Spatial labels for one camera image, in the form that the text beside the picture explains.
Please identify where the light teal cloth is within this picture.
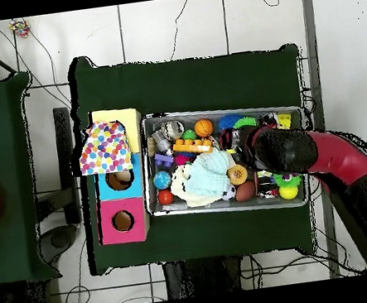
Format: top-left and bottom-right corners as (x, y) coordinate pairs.
(182, 147), (239, 202)

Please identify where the colourful patterned cloth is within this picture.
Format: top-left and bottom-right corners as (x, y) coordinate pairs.
(74, 118), (135, 178)

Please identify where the shallow clear bin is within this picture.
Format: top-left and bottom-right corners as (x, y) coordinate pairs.
(135, 95), (315, 227)

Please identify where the wooden box with three holes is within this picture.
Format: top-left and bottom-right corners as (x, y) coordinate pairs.
(83, 104), (159, 248)

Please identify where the orange building block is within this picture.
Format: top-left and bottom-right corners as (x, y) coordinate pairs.
(171, 134), (215, 159)

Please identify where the crushed silver can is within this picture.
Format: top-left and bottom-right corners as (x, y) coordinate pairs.
(158, 118), (185, 142)

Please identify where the small orange basketball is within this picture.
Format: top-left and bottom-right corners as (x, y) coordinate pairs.
(193, 117), (215, 139)

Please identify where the cream yellow cloth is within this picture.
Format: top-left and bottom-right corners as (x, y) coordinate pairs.
(167, 161), (225, 210)

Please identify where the blue globe ball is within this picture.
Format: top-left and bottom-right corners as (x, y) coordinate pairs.
(152, 169), (174, 191)

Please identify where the blue spiky ball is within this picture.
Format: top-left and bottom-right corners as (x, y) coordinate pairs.
(215, 112), (245, 132)

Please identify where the green spiky ball with eyes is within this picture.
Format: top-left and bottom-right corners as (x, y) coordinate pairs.
(232, 114), (259, 132)

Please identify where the dark green table cloth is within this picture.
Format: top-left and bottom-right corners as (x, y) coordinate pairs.
(64, 28), (326, 278)

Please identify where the small brown football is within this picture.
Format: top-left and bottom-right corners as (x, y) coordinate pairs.
(233, 178), (259, 204)

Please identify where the green covered side table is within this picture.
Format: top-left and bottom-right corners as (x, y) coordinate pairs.
(0, 70), (57, 286)

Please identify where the small colourful toy on floor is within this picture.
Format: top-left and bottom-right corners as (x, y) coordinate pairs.
(7, 17), (32, 40)

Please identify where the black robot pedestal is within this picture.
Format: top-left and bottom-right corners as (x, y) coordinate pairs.
(161, 252), (246, 301)

